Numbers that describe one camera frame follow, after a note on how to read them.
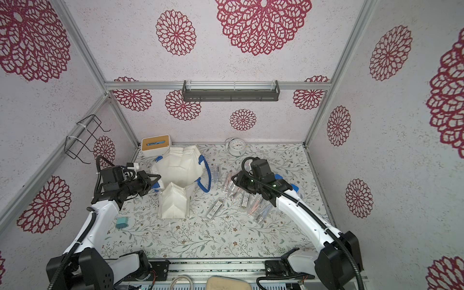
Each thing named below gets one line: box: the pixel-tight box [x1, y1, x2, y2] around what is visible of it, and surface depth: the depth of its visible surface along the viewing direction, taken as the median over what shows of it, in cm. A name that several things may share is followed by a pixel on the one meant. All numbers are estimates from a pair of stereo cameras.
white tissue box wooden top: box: [140, 134, 171, 158], surface depth 118 cm
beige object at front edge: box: [206, 275, 252, 290], surface depth 69 cm
